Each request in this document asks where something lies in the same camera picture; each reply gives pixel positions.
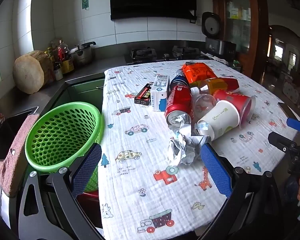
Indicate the black kitchen sink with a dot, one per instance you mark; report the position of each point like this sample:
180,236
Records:
10,128

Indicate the black red small box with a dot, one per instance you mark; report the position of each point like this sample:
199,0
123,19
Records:
144,95

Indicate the red cola can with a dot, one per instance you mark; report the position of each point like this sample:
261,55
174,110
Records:
179,106

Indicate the dark cooking oil bottle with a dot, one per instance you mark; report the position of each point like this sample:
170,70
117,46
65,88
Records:
65,58

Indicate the green base cabinet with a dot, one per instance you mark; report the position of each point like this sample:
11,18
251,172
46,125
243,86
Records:
87,89

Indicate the white milk carton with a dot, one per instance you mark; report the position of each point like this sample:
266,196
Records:
159,92

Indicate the orange snack bag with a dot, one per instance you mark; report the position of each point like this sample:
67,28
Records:
196,72

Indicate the red cartoon paper cup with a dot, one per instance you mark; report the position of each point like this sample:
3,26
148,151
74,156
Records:
244,104

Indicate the green perforated plastic basket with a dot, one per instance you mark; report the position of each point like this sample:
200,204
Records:
63,134

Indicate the yellow red labelled plastic bottle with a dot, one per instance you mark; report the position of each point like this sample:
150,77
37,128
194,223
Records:
211,85

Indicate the wooden glass cabinet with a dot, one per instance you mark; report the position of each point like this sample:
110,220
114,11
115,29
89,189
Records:
245,23

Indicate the white paper cup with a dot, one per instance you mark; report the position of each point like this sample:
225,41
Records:
218,121

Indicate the cartoon printed white tablecloth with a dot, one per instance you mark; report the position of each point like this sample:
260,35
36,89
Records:
152,182

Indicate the clear plastic cup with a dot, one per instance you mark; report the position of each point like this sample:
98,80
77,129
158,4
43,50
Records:
202,104

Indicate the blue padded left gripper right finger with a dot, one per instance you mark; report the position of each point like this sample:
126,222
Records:
218,172

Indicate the pink dish towel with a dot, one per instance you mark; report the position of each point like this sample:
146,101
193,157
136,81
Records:
12,168

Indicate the steel pressure cooker pot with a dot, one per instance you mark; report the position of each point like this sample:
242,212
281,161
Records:
82,54

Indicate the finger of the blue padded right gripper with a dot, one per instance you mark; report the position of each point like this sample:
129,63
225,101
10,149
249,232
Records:
293,123
282,143

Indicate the blue soda can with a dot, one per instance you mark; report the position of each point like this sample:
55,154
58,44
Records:
179,79

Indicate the silver foil wrapper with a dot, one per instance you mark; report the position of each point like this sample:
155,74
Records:
184,147

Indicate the small white seasoning jar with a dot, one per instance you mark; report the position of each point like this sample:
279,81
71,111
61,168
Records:
57,71

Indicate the black gas stove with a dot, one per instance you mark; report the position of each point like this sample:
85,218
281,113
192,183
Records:
148,55

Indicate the round wooden chopping block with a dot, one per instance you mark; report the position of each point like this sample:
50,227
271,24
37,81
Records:
32,71

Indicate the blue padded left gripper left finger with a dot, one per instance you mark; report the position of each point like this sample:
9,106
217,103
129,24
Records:
84,178

